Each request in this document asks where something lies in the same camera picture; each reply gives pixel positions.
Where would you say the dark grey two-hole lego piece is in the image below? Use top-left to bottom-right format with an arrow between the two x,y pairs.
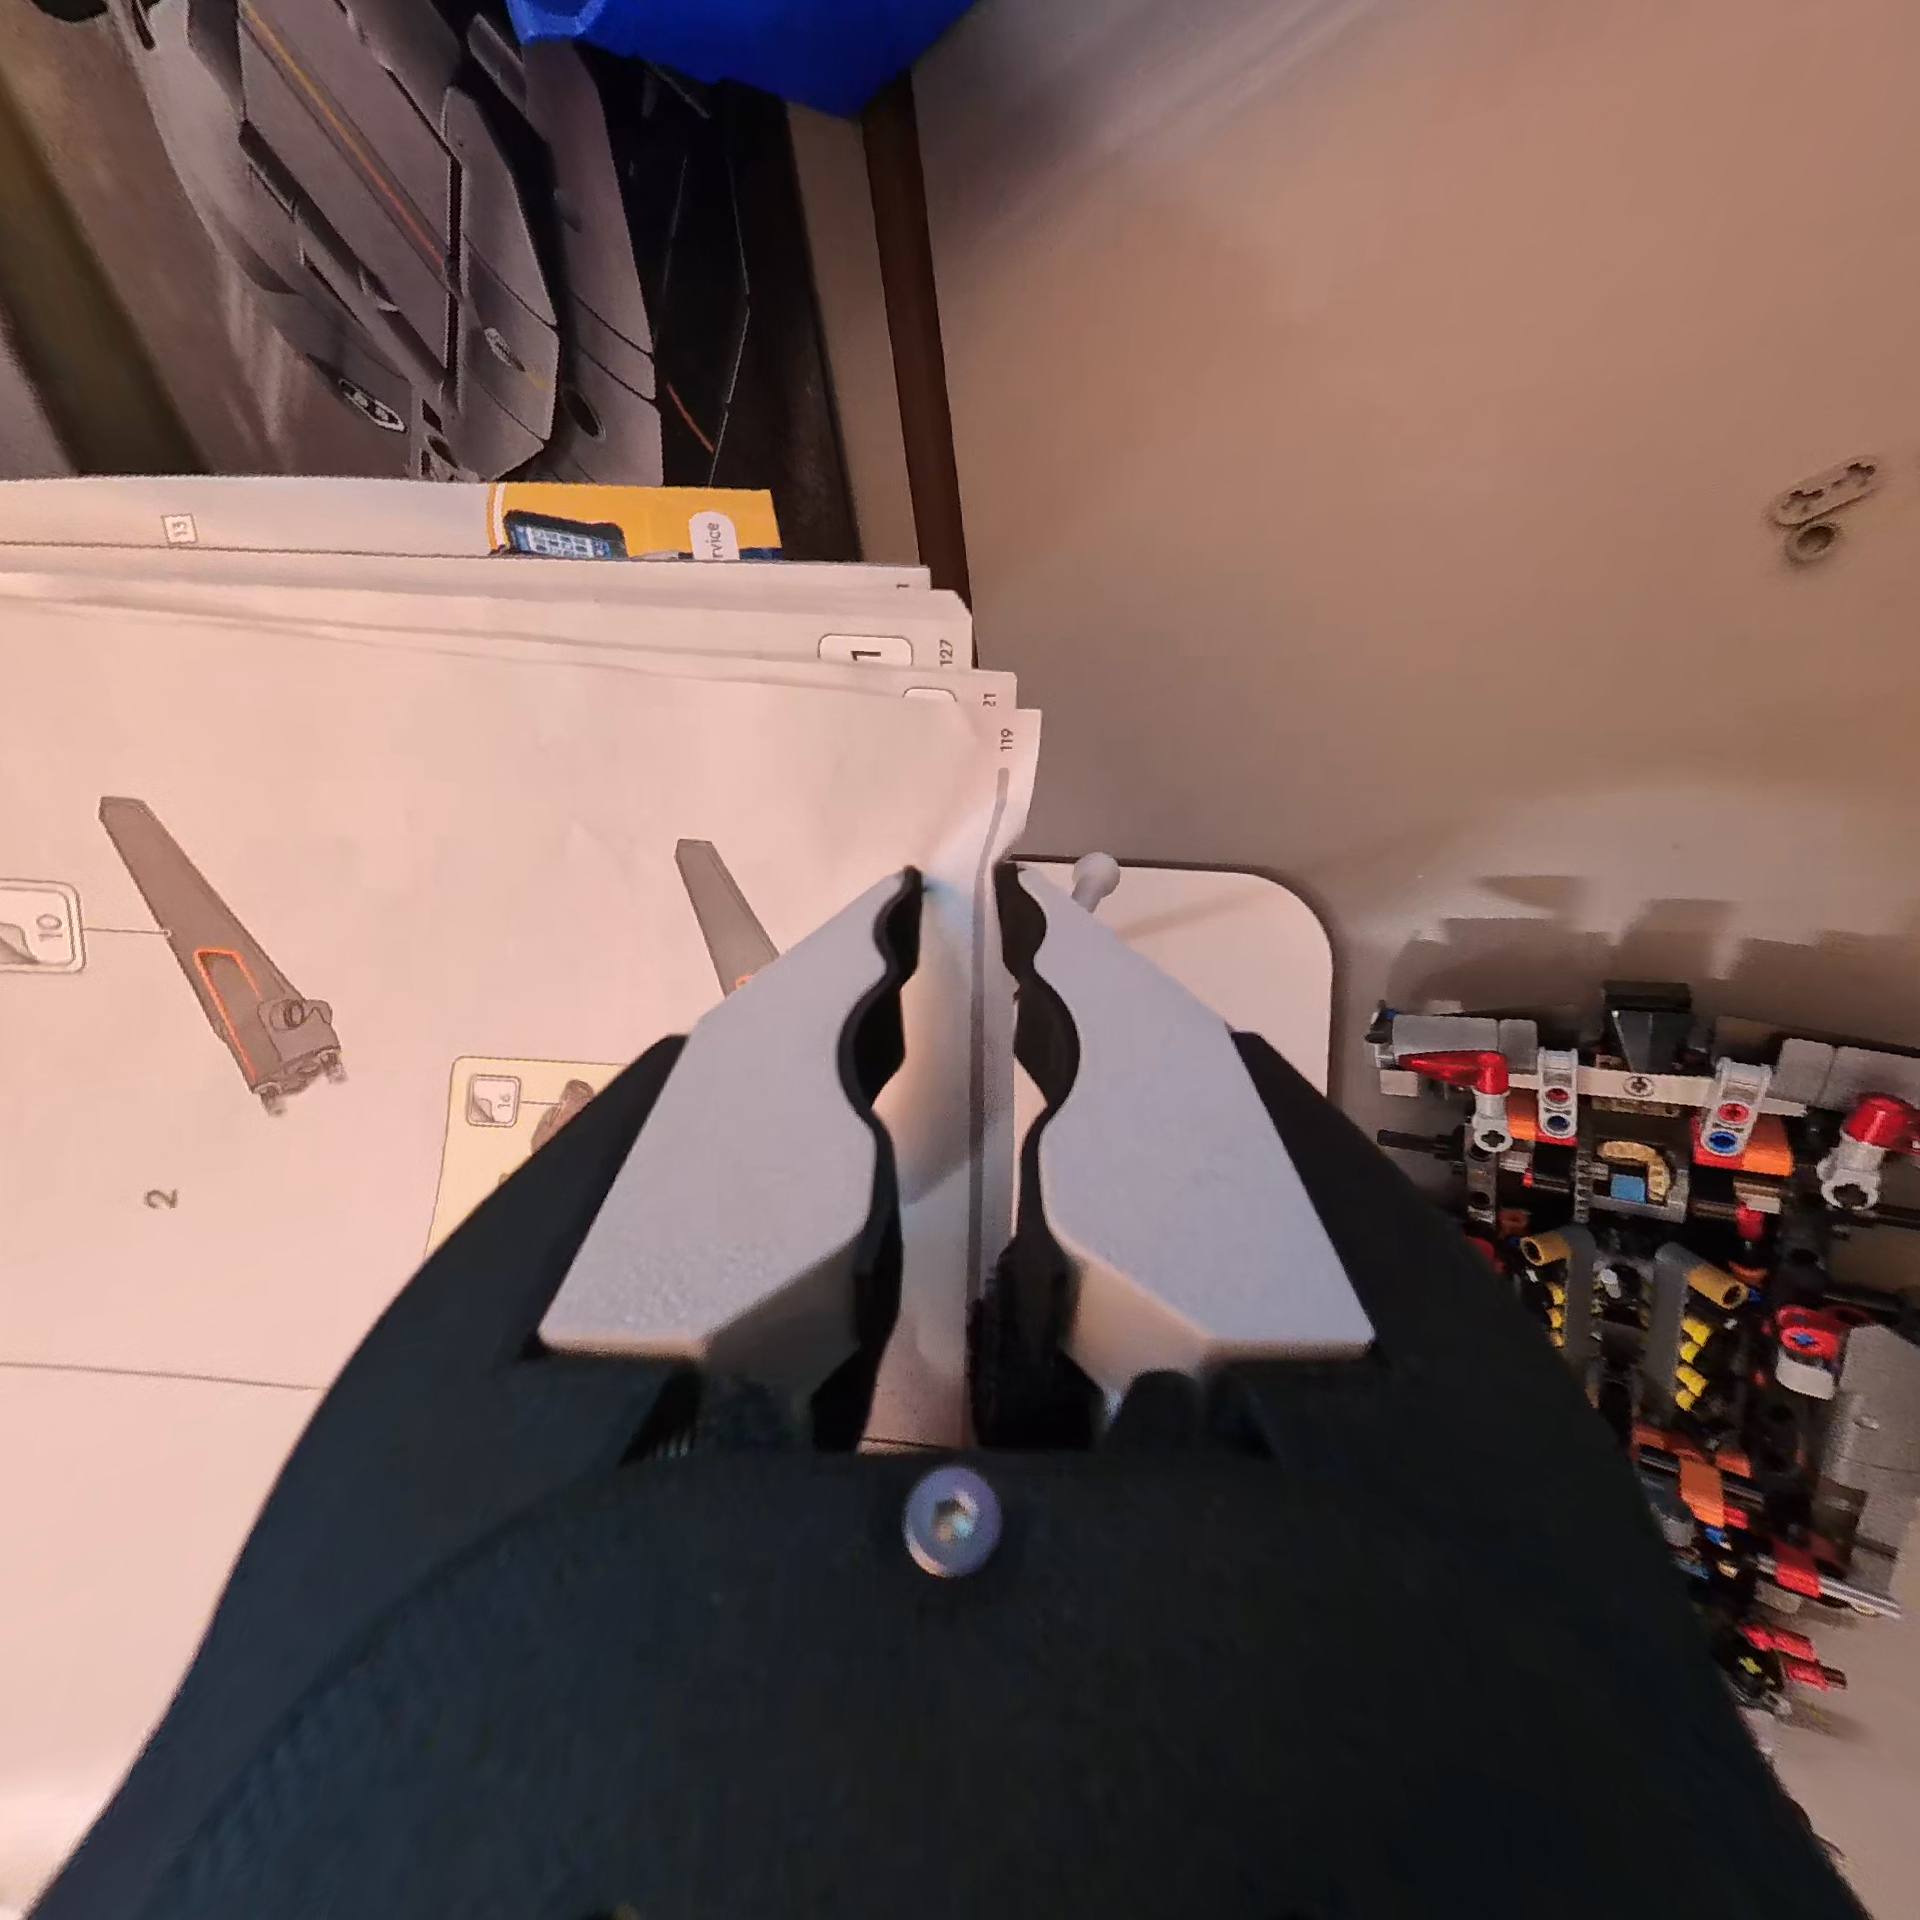
1764,453 -> 1885,530

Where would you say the blue plastic bin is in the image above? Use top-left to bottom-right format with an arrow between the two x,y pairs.
503,0 -> 981,123

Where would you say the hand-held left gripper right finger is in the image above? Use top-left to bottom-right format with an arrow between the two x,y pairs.
995,863 -> 1376,1428

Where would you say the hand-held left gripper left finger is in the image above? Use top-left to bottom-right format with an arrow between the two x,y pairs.
538,866 -> 924,1441

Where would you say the black box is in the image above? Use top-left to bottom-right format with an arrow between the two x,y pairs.
0,0 -> 865,568

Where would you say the lego instruction booklet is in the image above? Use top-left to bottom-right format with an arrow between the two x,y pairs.
0,477 -> 1047,1913

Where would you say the large lego car chassis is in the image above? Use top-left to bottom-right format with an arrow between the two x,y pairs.
1363,979 -> 1920,1730

